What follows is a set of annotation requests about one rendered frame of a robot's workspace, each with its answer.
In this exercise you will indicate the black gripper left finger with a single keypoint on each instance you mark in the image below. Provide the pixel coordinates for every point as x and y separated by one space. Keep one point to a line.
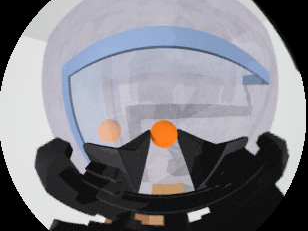
131 158

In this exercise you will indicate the low clear corner wall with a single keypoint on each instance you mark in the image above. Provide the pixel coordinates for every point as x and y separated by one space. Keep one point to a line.
86 84

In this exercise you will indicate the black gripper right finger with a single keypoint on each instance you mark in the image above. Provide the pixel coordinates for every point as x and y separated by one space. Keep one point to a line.
203 157

